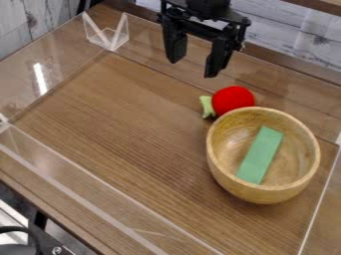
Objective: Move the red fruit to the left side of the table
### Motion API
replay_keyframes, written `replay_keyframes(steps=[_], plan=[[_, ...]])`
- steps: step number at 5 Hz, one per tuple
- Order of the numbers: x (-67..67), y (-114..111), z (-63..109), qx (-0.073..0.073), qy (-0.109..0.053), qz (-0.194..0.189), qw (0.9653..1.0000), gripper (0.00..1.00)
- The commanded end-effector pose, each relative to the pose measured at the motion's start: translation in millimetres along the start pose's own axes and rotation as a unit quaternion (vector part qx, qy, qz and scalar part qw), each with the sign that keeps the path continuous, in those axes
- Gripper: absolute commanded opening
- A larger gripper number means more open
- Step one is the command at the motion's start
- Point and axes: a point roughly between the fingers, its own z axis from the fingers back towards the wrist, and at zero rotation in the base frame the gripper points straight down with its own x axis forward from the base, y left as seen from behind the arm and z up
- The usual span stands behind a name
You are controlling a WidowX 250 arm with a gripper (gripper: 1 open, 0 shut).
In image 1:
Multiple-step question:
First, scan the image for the wooden bowl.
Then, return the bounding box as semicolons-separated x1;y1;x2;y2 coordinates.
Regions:
205;107;320;204

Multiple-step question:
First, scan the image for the clear acrylic tray wall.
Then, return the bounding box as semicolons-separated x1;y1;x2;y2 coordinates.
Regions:
0;5;341;255

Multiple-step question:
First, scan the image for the black table leg bracket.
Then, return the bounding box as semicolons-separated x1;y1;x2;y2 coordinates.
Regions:
28;210;74;255

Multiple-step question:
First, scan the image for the green rectangular block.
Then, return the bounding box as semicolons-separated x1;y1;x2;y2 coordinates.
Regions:
235;126;283;184

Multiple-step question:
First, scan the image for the black cable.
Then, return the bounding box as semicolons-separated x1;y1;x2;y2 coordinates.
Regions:
0;225;42;255

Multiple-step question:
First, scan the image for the red plush fruit green stem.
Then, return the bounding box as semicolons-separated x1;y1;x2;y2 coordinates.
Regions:
199;86;255;119

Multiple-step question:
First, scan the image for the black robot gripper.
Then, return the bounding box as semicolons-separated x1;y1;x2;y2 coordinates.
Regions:
159;0;251;78

